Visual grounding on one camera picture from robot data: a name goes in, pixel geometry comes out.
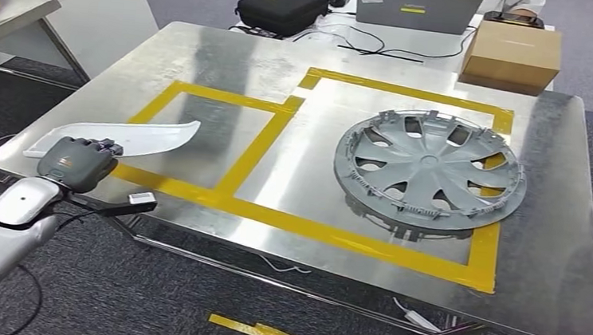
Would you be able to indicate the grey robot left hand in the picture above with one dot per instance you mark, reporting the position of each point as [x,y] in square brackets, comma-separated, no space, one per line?
[77,162]

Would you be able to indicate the white curved plastic part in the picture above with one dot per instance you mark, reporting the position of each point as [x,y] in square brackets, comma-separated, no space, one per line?
[150,136]

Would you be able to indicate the steel workbench table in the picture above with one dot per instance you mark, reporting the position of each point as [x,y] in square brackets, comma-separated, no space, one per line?
[553,207]

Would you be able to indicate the white cabinet panel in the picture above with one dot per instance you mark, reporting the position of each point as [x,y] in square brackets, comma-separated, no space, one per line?
[101,23]

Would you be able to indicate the steel side table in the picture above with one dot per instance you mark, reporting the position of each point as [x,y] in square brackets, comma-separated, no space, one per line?
[12,11]

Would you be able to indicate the yellow tape double rectangle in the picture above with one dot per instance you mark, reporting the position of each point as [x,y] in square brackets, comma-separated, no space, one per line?
[323,232]

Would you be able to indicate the black carry case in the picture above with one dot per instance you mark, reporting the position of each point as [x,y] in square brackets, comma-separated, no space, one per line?
[282,9]

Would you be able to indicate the grey plastic hubcap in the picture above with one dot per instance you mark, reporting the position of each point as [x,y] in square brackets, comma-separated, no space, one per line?
[428,171]

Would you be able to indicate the grey laptop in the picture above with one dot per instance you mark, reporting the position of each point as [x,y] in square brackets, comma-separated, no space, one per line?
[420,9]

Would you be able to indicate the white power strip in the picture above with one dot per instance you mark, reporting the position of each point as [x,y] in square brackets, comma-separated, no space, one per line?
[422,321]

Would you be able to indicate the white desk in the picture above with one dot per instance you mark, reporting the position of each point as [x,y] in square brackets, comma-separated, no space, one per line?
[444,43]

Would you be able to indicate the brown cardboard box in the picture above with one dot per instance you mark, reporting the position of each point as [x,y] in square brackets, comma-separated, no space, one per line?
[512,56]

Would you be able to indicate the black phone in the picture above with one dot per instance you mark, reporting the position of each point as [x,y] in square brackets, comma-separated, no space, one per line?
[514,19]

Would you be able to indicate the person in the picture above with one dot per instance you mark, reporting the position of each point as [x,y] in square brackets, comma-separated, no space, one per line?
[521,1]

